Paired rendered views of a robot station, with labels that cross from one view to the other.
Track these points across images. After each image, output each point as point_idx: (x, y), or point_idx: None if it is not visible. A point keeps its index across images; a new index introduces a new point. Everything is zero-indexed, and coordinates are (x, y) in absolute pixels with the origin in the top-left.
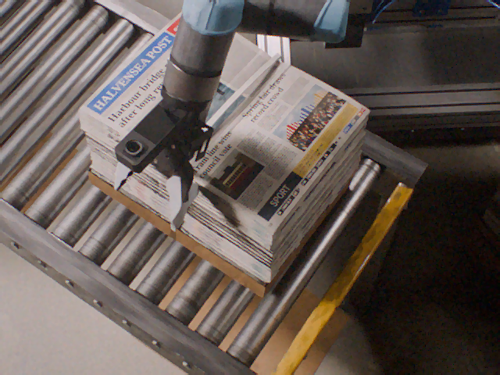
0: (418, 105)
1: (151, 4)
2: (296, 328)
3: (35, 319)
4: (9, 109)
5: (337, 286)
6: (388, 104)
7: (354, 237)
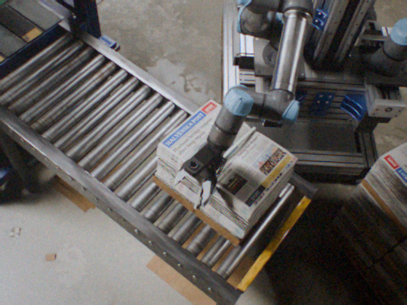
0: (304, 160)
1: None
2: None
3: (95, 253)
4: (110, 141)
5: (272, 244)
6: None
7: None
